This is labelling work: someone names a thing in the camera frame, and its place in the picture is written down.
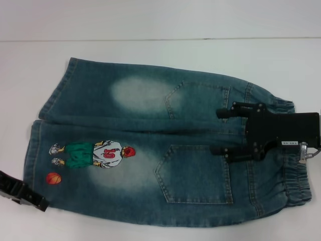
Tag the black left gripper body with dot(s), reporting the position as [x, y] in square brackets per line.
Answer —
[10, 183]

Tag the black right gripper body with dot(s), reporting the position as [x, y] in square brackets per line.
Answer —
[288, 129]

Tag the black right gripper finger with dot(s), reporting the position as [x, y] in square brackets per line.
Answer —
[245, 110]
[240, 154]

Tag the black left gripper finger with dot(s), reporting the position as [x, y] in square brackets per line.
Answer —
[35, 195]

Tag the blue denim shorts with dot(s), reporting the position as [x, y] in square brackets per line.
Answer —
[140, 140]

